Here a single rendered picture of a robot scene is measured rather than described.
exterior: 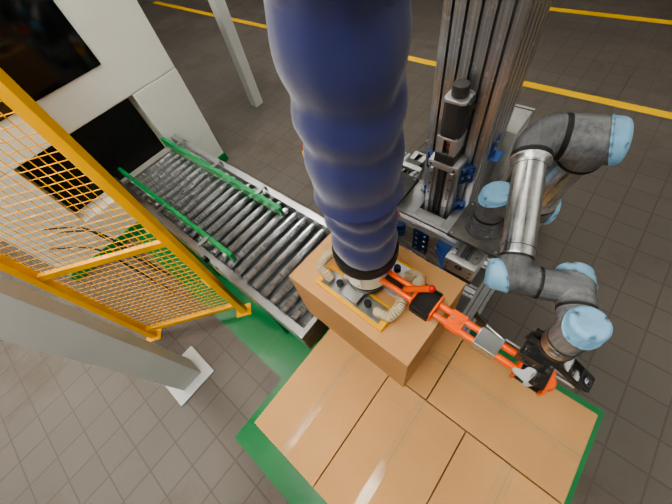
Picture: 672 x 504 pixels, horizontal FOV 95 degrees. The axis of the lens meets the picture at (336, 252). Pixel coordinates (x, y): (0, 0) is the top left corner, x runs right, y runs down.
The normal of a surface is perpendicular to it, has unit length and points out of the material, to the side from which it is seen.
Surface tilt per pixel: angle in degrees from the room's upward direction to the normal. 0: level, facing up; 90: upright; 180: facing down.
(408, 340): 1
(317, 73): 85
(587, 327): 1
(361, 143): 77
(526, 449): 0
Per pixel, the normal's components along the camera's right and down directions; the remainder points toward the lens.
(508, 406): -0.15, -0.53
